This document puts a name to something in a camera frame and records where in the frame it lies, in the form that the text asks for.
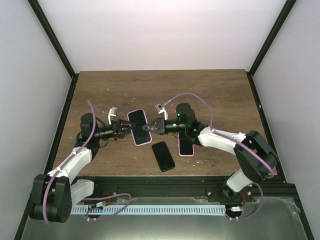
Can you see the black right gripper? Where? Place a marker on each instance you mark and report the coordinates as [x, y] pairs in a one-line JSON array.
[[161, 128]]

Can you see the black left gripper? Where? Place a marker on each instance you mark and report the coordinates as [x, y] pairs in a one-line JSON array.
[[118, 132]]

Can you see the dark red smartphone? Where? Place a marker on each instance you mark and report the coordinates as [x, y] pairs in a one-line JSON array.
[[139, 127]]

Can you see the lavender phone case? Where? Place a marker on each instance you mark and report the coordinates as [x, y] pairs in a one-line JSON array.
[[139, 127]]

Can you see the black smartphone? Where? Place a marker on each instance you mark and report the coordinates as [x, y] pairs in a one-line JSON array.
[[163, 156]]

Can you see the black phone case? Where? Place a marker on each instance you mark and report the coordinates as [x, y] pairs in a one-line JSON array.
[[163, 156]]

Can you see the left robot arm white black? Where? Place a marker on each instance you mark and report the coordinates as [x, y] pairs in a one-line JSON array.
[[54, 194]]

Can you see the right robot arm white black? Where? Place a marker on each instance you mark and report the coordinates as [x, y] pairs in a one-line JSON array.
[[255, 156]]

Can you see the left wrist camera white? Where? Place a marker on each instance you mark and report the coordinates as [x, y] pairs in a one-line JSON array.
[[112, 114]]

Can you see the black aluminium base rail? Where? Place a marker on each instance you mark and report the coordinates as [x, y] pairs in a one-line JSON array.
[[179, 186]]

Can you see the white slotted cable duct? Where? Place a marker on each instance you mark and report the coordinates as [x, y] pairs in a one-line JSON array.
[[202, 210]]

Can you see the left black frame post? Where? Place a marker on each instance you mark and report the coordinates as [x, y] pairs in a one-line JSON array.
[[39, 13]]

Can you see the black frame post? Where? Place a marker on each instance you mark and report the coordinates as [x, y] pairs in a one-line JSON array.
[[276, 27], [39, 13]]

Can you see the right black frame post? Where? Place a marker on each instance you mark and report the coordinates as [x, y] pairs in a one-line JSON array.
[[276, 27]]

